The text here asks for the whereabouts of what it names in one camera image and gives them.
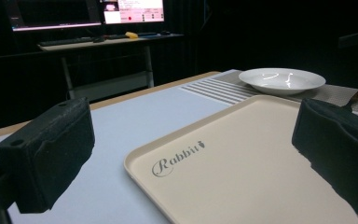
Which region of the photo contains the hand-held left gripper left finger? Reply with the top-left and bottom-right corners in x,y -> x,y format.
0,96 -> 96,215

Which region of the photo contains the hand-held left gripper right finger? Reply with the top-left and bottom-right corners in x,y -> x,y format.
291,98 -> 358,217

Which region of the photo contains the white shallow bowl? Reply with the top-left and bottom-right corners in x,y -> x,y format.
238,67 -> 327,96

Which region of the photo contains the beige plastic tray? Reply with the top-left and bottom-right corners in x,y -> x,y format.
123,94 -> 358,224

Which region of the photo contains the white desk with metal legs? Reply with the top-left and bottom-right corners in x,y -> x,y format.
36,33 -> 185,100

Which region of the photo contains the black keyboard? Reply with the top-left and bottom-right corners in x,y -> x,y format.
38,36 -> 95,47

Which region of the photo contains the grey striped placemat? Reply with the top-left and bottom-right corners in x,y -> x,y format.
180,68 -> 358,123

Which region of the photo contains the dark monitor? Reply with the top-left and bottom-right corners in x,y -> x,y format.
3,0 -> 103,33

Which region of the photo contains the bright monitor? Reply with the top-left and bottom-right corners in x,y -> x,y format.
99,0 -> 166,25

